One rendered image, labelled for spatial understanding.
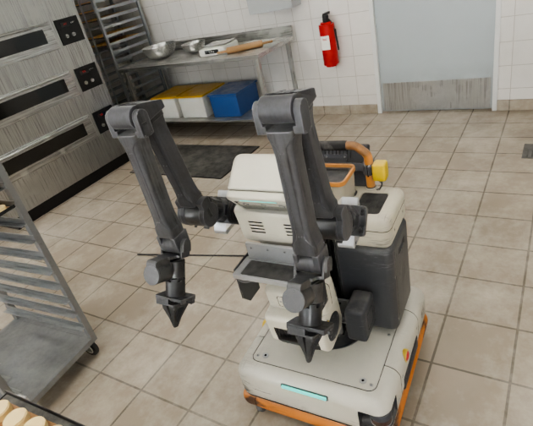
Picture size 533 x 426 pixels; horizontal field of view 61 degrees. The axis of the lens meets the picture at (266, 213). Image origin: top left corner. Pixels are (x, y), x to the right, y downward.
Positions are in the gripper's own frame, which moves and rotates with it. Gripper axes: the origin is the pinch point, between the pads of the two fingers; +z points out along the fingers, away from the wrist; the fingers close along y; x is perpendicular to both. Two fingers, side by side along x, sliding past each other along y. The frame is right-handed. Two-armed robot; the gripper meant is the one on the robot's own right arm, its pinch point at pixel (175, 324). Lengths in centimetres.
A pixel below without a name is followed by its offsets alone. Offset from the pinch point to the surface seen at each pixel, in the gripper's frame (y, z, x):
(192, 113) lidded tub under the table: -243, -94, 311
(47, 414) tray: 1.2, 5.7, -42.7
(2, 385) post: -99, 49, 3
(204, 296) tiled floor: -72, 34, 108
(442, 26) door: 15, -164, 339
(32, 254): -110, -2, 27
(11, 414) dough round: -5.1, 5.5, -46.8
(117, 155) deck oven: -294, -47, 246
